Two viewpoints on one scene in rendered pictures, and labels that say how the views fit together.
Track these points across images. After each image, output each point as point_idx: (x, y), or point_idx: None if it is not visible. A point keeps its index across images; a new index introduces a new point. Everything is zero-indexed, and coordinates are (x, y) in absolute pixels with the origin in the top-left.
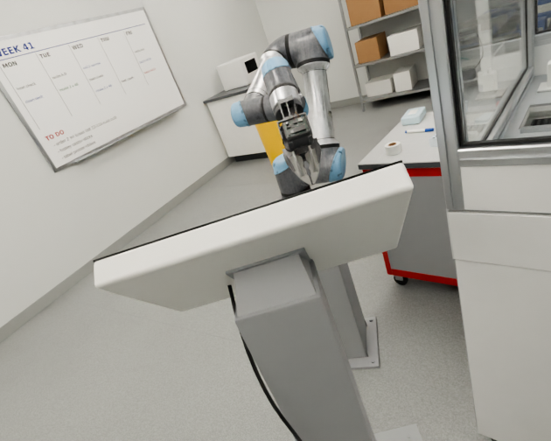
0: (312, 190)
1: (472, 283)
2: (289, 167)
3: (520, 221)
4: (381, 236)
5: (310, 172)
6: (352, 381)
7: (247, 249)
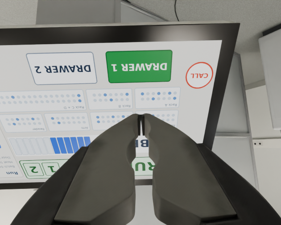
0: (138, 184)
1: None
2: (59, 177)
3: None
4: None
5: (150, 131)
6: (119, 6)
7: None
